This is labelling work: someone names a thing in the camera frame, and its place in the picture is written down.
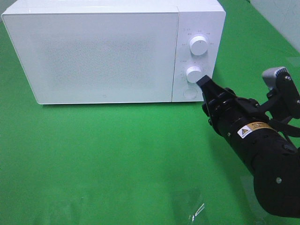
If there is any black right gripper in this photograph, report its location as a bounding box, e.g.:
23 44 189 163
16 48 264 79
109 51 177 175
196 75 260 127

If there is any round microwave door button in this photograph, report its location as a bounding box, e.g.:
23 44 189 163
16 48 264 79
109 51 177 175
183 88 198 100

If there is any white microwave knob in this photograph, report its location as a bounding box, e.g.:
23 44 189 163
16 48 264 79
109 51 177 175
186 66 203 83
189 34 209 56

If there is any white microwave door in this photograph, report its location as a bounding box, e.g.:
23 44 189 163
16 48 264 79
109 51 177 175
3 13 178 105

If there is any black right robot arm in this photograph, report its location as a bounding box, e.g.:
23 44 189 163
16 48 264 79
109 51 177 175
197 76 300 218

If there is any green table cloth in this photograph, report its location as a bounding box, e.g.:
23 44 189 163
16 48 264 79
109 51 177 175
0 22 300 225

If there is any clear tape patch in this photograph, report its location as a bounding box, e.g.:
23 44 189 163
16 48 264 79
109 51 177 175
171 188 209 225

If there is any white microwave oven body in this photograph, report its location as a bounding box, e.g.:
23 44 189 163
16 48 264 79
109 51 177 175
1 0 226 102

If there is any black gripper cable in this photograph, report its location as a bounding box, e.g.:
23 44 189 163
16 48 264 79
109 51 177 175
268 117 300 146

